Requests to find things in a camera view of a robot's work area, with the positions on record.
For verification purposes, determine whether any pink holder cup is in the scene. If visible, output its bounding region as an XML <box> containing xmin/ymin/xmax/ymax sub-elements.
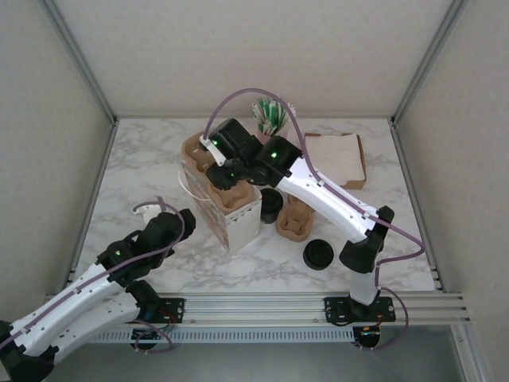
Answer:
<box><xmin>254</xmin><ymin>127</ymin><xmax>289</xmax><ymax>147</ymax></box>

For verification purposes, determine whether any white slotted cable duct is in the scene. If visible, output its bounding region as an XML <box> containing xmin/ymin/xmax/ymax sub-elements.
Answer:
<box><xmin>89</xmin><ymin>328</ymin><xmax>355</xmax><ymax>343</ymax></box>

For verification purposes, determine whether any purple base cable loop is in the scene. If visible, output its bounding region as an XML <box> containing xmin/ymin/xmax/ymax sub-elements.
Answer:
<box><xmin>133</xmin><ymin>318</ymin><xmax>176</xmax><ymax>355</ymax></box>
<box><xmin>357</xmin><ymin>286</ymin><xmax>410</xmax><ymax>353</ymax></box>

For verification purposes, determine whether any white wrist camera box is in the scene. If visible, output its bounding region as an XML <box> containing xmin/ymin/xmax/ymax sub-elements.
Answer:
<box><xmin>133</xmin><ymin>196</ymin><xmax>165</xmax><ymax>218</ymax></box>
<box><xmin>198</xmin><ymin>136</ymin><xmax>227</xmax><ymax>167</ymax></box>

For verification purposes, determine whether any aluminium frame leg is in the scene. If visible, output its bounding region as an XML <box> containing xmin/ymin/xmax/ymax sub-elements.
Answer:
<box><xmin>451</xmin><ymin>324</ymin><xmax>484</xmax><ymax>382</ymax></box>

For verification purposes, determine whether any black plastic cup lid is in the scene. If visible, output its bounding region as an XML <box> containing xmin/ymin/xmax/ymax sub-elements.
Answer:
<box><xmin>261</xmin><ymin>188</ymin><xmax>286</xmax><ymax>224</ymax></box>
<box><xmin>302</xmin><ymin>238</ymin><xmax>335</xmax><ymax>271</ymax></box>

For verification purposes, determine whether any white napkin stack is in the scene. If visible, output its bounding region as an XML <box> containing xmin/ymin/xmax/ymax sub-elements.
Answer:
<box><xmin>305</xmin><ymin>134</ymin><xmax>366</xmax><ymax>186</ymax></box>

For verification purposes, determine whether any brown cardboard napkin tray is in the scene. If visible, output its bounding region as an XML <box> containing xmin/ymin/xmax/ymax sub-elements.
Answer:
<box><xmin>304</xmin><ymin>132</ymin><xmax>369</xmax><ymax>191</ymax></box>

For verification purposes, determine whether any aluminium frame post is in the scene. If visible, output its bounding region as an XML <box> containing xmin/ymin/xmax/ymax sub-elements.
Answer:
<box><xmin>390</xmin><ymin>0</ymin><xmax>471</xmax><ymax>123</ymax></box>
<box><xmin>39</xmin><ymin>0</ymin><xmax>119</xmax><ymax>123</ymax></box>

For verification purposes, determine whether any brown pulp cup carrier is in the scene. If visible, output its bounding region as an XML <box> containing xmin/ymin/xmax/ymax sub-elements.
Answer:
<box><xmin>181</xmin><ymin>133</ymin><xmax>259</xmax><ymax>218</ymax></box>
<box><xmin>277</xmin><ymin>193</ymin><xmax>318</xmax><ymax>243</ymax></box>

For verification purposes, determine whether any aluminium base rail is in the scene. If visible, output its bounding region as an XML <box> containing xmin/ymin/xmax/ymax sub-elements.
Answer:
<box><xmin>45</xmin><ymin>292</ymin><xmax>472</xmax><ymax>325</ymax></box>

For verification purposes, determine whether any aluminium table side rail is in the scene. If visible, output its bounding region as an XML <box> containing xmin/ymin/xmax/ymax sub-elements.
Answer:
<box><xmin>63</xmin><ymin>118</ymin><xmax>120</xmax><ymax>296</ymax></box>
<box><xmin>389</xmin><ymin>118</ymin><xmax>449</xmax><ymax>294</ymax></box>

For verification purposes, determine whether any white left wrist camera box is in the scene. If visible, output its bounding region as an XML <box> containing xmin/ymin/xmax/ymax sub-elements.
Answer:
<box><xmin>133</xmin><ymin>196</ymin><xmax>165</xmax><ymax>218</ymax></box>

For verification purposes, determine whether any patterned paper gift bag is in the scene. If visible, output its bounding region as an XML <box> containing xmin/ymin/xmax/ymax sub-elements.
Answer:
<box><xmin>177</xmin><ymin>161</ymin><xmax>263</xmax><ymax>255</ymax></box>

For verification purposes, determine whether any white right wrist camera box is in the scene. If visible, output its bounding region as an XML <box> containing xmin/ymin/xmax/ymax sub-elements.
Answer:
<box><xmin>198</xmin><ymin>136</ymin><xmax>227</xmax><ymax>167</ymax></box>

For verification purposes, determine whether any green white sachet stick bundle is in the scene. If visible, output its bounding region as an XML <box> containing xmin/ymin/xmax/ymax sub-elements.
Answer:
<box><xmin>250</xmin><ymin>97</ymin><xmax>298</xmax><ymax>134</ymax></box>

